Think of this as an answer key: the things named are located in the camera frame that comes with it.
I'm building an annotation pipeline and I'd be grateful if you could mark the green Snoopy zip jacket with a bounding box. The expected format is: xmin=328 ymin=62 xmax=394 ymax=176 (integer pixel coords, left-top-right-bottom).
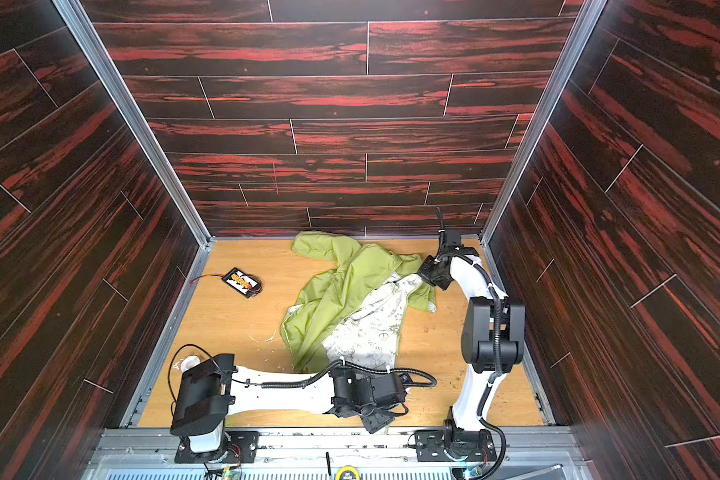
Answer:
xmin=280 ymin=231 xmax=437 ymax=373

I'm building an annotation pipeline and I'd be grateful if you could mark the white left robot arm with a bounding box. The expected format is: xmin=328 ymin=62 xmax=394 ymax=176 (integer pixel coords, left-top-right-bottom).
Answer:
xmin=170 ymin=354 xmax=413 ymax=464

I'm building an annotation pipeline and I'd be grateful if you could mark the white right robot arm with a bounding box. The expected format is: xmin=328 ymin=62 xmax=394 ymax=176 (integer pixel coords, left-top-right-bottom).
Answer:
xmin=419 ymin=250 xmax=525 ymax=461

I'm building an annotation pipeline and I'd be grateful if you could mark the yellow tape measure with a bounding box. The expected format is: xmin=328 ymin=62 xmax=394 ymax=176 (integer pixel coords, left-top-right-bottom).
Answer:
xmin=334 ymin=466 xmax=361 ymax=480

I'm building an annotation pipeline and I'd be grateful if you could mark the red and white tape roll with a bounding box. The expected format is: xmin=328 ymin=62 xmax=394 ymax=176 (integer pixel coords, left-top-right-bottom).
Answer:
xmin=174 ymin=355 xmax=202 ymax=373

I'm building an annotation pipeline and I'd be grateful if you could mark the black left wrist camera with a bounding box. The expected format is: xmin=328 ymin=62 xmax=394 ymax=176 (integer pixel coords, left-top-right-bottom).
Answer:
xmin=370 ymin=373 xmax=412 ymax=408

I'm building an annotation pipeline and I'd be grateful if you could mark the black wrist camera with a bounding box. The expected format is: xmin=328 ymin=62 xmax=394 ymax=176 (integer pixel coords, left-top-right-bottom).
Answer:
xmin=437 ymin=229 xmax=464 ymax=257
xmin=370 ymin=373 xmax=412 ymax=408

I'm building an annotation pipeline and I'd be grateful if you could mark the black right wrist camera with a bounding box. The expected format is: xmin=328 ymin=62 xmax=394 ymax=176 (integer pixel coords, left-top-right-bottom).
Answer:
xmin=437 ymin=229 xmax=464 ymax=257

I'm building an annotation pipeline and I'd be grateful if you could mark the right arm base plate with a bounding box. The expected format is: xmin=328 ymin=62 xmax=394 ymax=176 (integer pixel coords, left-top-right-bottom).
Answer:
xmin=408 ymin=427 xmax=497 ymax=463

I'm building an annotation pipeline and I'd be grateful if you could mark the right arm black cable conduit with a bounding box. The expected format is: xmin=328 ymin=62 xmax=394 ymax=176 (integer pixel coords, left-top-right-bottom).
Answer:
xmin=434 ymin=206 xmax=508 ymax=480

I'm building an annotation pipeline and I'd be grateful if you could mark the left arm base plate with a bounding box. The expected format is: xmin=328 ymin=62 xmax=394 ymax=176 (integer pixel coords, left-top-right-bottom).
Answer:
xmin=174 ymin=429 xmax=260 ymax=464

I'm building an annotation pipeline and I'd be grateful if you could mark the black battery pack with wires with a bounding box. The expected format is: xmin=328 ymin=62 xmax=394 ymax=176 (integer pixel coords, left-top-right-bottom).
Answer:
xmin=189 ymin=267 xmax=263 ymax=298

